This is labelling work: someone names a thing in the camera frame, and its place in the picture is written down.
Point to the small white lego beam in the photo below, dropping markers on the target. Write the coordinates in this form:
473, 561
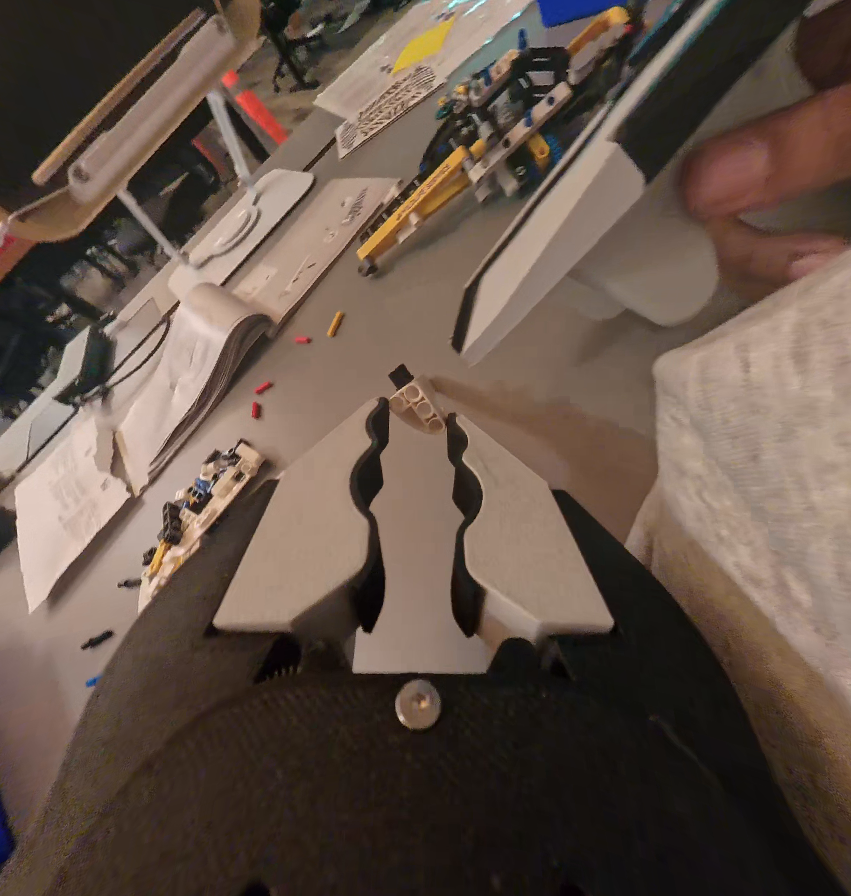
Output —
418, 406

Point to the yellow lego pin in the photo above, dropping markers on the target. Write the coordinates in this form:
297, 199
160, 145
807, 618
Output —
335, 324

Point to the white desk lamp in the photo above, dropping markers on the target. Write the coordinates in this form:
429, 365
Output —
271, 203

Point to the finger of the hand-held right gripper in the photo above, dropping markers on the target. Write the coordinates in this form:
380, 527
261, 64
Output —
558, 231
627, 91

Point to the blue plastic bin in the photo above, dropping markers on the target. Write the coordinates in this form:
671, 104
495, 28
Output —
572, 10

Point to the black striped sticker sheet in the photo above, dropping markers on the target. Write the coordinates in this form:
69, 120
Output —
390, 105

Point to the white paper sheet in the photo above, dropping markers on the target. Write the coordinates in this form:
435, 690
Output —
68, 504

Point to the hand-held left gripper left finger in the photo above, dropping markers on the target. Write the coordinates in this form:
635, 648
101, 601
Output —
299, 553

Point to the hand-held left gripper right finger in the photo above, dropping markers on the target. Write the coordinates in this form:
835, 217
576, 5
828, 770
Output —
537, 560

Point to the yellow lego vehicle model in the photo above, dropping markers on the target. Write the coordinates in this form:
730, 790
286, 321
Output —
439, 178

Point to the open instruction booklet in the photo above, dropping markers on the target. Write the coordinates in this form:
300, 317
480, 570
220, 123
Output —
313, 238

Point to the person's right hand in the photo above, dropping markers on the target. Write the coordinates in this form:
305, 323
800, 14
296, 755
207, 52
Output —
747, 175

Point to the pile of loose lego pieces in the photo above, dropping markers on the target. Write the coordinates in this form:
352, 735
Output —
215, 483

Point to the person's right forearm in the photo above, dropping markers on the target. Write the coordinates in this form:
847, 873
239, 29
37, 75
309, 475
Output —
761, 455

